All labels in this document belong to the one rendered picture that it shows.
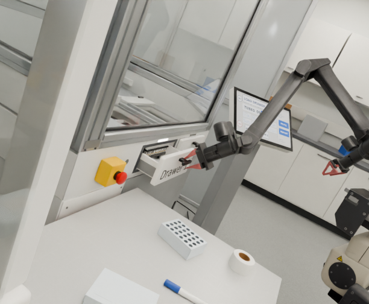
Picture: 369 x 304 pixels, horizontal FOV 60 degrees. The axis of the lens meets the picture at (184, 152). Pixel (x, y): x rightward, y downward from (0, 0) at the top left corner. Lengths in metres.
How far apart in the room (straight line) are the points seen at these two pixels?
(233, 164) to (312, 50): 2.63
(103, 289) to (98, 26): 0.49
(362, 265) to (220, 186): 1.06
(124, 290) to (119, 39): 0.54
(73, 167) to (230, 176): 1.48
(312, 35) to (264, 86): 1.81
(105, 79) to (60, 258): 0.42
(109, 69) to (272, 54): 2.18
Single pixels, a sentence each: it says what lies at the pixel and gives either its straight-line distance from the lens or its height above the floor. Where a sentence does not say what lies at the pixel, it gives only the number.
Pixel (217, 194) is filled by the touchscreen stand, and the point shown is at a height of 0.49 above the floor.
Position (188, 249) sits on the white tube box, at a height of 0.79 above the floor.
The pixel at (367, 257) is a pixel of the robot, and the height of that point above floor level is 0.85.
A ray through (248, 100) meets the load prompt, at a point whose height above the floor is 1.15.
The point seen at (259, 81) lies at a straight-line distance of 2.84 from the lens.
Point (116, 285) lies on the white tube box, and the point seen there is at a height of 0.81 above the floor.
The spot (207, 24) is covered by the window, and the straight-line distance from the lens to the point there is 1.21.
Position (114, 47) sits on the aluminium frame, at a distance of 0.78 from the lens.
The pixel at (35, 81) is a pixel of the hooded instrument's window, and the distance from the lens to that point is 0.32.
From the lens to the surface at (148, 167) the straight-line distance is 1.13.
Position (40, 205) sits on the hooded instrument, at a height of 1.04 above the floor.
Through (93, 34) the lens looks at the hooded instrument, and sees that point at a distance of 0.36.
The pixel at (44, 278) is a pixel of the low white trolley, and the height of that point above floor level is 0.76.
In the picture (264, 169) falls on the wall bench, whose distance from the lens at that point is 4.21.
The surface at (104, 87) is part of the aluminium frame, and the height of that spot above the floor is 1.12.
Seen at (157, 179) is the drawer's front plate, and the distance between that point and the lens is 1.11.
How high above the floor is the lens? 1.27
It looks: 16 degrees down
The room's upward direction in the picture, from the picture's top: 24 degrees clockwise
